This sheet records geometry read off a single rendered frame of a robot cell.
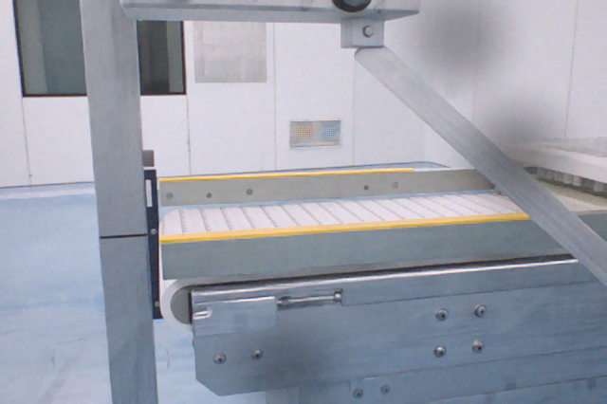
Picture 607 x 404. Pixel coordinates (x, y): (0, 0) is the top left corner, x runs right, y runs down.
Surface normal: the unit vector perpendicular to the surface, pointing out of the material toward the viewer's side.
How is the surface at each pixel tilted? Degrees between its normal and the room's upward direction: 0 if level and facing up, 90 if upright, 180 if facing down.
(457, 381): 90
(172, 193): 90
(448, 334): 90
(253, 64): 90
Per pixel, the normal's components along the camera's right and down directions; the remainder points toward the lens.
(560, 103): -0.93, 0.07
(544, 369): 0.24, 0.21
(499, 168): -0.33, 0.15
